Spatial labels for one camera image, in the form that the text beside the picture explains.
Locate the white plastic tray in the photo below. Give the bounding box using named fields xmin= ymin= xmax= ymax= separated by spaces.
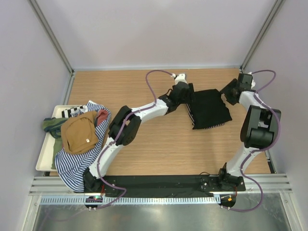
xmin=36 ymin=105 xmax=78 ymax=172

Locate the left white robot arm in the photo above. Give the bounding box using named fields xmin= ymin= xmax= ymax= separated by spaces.
xmin=83 ymin=81 xmax=194 ymax=193

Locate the red garment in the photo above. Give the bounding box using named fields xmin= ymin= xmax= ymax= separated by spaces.
xmin=95 ymin=109 xmax=109 ymax=126

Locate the black white wide-striped garment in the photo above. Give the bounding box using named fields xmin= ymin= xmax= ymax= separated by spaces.
xmin=61 ymin=105 xmax=88 ymax=118

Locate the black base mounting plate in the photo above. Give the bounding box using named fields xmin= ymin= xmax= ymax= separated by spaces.
xmin=103 ymin=175 xmax=246 ymax=198

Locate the black white striped tank top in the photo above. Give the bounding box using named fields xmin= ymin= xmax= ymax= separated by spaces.
xmin=186 ymin=104 xmax=225 ymax=129

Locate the blue white striped tank top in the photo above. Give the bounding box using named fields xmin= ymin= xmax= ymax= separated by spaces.
xmin=55 ymin=101 xmax=111 ymax=193

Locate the green striped garment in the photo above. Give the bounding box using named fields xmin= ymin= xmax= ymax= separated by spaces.
xmin=42 ymin=117 xmax=68 ymax=139

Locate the white slotted cable duct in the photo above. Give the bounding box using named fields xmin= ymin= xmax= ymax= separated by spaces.
xmin=40 ymin=196 xmax=220 ymax=206

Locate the brown tank top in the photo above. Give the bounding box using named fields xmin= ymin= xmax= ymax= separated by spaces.
xmin=61 ymin=111 xmax=99 ymax=155

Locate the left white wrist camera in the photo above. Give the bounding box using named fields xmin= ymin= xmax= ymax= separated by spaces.
xmin=171 ymin=73 xmax=187 ymax=85

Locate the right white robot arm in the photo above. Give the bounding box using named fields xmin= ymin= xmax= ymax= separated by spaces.
xmin=217 ymin=73 xmax=282 ymax=191

